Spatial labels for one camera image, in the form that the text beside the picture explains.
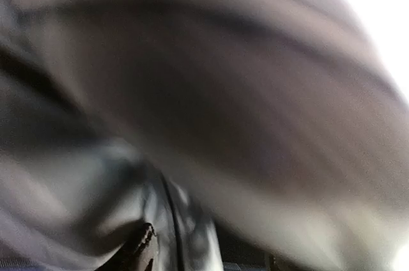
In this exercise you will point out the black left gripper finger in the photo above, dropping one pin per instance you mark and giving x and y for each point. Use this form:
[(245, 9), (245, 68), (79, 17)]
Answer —
[(138, 253)]

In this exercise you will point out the navy blue student backpack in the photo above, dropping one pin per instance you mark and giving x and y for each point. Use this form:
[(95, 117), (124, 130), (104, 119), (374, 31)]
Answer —
[(274, 118)]

